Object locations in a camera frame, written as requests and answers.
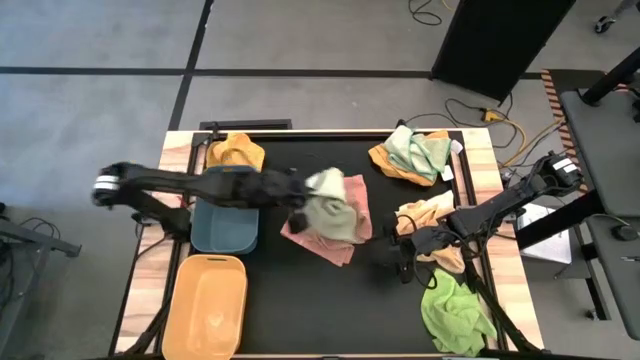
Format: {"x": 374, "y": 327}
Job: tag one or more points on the black desk beam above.
{"x": 612, "y": 75}

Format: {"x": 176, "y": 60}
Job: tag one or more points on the black chair wheel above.
{"x": 604, "y": 24}

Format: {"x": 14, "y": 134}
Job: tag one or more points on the yellow power plug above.
{"x": 491, "y": 116}

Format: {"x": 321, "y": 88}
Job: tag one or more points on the sage green towel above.
{"x": 330, "y": 212}

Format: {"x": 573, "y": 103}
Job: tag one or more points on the white paper sheet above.
{"x": 547, "y": 245}

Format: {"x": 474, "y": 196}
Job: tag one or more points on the black computer mouse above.
{"x": 625, "y": 233}

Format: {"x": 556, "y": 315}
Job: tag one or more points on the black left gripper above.
{"x": 270, "y": 189}

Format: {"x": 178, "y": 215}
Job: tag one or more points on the yellow towel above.
{"x": 235, "y": 150}

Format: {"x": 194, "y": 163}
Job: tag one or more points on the tan wooden object at edge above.
{"x": 205, "y": 310}

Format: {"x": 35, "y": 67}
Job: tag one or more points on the black room partition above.
{"x": 500, "y": 40}

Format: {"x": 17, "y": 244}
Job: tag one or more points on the peach towel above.
{"x": 425, "y": 210}

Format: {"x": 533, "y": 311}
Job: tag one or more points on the lime green towel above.
{"x": 452, "y": 315}

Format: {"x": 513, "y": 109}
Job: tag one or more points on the pink towel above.
{"x": 361, "y": 200}

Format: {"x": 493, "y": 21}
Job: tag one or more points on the black table mat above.
{"x": 320, "y": 310}

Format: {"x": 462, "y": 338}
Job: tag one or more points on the orange towel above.
{"x": 385, "y": 160}

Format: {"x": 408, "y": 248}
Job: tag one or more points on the blue-grey plastic basket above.
{"x": 225, "y": 230}

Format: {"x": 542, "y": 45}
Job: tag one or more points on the mint green towel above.
{"x": 417, "y": 152}

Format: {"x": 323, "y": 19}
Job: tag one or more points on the grey desk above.
{"x": 605, "y": 150}

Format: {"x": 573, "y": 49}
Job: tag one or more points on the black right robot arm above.
{"x": 515, "y": 192}

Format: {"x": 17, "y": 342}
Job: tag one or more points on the white towel tag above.
{"x": 447, "y": 173}
{"x": 456, "y": 147}

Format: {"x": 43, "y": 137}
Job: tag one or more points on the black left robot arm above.
{"x": 150, "y": 177}

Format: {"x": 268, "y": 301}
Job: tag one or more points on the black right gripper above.
{"x": 430, "y": 241}

